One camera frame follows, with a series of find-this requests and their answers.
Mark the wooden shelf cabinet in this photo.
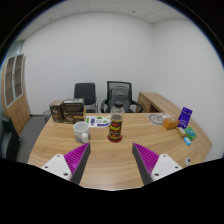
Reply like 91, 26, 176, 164
1, 53, 31, 134

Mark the white printed sticker sheet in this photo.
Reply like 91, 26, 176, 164
84, 114, 112, 129

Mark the clear bottle with dark drink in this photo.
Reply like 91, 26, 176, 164
108, 101, 126, 141

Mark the grey waste bin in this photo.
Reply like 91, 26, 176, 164
42, 109, 53, 124

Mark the wooden side desk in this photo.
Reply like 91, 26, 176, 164
135, 91, 174, 114

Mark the orange box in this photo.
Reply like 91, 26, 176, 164
162, 117, 181, 131

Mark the white and grey mug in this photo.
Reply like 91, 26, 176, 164
72, 121, 91, 144

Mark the green box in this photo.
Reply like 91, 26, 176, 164
183, 126, 198, 141

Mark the black leather sofa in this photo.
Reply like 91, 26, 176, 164
0, 113, 22, 161

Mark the small blue box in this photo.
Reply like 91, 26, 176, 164
182, 136, 193, 147

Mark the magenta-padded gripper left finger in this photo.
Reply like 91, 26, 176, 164
40, 142, 92, 185

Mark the dark striped cardboard box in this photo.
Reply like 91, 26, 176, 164
61, 97, 86, 116

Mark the purple standing card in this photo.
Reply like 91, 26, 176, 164
177, 106, 194, 130

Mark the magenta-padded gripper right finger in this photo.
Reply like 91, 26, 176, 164
132, 142, 184, 186

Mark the black padded office chair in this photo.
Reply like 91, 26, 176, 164
73, 82, 99, 114

